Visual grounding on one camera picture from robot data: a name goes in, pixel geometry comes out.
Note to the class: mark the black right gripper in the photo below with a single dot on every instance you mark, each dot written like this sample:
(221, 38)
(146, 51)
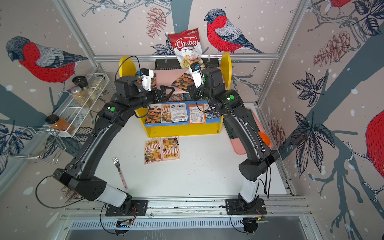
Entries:
(192, 92)

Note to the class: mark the black lid spice jar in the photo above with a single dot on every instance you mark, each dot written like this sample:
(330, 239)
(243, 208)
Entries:
(82, 82)

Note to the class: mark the pink storefront seed bag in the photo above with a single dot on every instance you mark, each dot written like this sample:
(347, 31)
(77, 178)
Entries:
(153, 151)
(170, 148)
(166, 116)

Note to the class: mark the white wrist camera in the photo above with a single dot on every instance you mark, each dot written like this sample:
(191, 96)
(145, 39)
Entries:
(147, 72)
(196, 73)

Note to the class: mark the white wire spice rack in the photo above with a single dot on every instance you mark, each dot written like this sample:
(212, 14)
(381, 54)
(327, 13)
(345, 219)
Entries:
(71, 112)

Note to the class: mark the orange bordered seed bag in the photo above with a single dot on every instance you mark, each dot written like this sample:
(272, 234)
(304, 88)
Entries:
(196, 114)

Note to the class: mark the dark green cloth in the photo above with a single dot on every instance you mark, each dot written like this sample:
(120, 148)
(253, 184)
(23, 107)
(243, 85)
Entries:
(252, 122)

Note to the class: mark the orange spice jar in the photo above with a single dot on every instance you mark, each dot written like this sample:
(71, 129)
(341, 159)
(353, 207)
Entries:
(57, 123)

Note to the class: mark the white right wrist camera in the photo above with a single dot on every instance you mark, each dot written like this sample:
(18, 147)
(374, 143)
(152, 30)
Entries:
(196, 73)

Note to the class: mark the black orange marigold seed bag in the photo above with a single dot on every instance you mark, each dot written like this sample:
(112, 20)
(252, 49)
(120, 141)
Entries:
(183, 82)

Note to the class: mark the black wall hook rail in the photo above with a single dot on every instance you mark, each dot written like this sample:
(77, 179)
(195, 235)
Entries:
(173, 64)

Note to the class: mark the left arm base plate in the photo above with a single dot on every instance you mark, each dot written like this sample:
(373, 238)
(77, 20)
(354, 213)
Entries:
(138, 207)

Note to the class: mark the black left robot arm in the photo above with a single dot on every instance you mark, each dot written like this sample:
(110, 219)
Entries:
(79, 174)

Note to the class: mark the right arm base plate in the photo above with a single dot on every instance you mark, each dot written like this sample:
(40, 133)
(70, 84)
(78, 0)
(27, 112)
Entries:
(234, 208)

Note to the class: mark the tan spice jar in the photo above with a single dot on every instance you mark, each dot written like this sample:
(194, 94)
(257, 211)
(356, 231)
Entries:
(81, 97)

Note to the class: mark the lower marigold seed bag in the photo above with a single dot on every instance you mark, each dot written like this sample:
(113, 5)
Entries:
(154, 115)

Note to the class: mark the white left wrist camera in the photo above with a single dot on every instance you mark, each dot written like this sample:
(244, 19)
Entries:
(147, 72)

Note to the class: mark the marigold seed bag left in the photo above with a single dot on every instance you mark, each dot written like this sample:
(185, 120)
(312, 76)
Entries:
(146, 82)

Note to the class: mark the pale spice jar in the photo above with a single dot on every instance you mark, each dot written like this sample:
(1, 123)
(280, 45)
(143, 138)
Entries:
(98, 83)

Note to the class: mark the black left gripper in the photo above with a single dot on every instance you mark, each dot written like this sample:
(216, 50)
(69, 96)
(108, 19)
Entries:
(164, 98)

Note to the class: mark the red Chuba chips bag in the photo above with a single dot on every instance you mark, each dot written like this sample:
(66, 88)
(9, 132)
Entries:
(187, 47)

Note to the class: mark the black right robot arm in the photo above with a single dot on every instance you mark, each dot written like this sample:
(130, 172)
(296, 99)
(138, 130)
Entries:
(209, 85)

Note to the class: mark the yellow two-tier shelf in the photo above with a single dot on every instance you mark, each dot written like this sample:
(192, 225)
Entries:
(213, 126)

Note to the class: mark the orange bowl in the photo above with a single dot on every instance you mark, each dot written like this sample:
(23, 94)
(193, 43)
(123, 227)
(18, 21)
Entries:
(265, 138)

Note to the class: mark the chrome wire holder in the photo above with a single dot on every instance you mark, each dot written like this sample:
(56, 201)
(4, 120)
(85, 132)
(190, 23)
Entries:
(32, 144)

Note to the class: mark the blue flower seed bag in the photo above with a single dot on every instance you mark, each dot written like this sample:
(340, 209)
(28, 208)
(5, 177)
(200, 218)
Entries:
(211, 114)

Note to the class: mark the pink tray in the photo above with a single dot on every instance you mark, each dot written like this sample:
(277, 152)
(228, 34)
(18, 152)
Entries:
(236, 143)

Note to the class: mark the pink handled fork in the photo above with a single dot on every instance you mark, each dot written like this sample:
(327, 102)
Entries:
(117, 165)

